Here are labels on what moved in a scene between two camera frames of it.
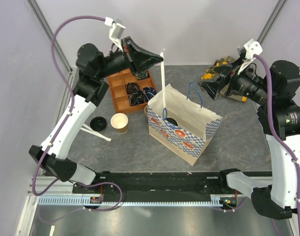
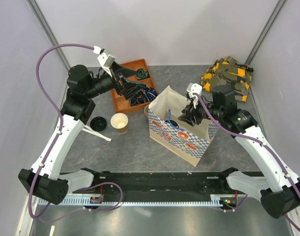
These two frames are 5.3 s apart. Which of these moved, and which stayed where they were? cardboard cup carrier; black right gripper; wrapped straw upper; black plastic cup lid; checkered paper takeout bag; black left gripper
Moved: black right gripper; black left gripper
Stayed: wrapped straw upper; cardboard cup carrier; checkered paper takeout bag; black plastic cup lid
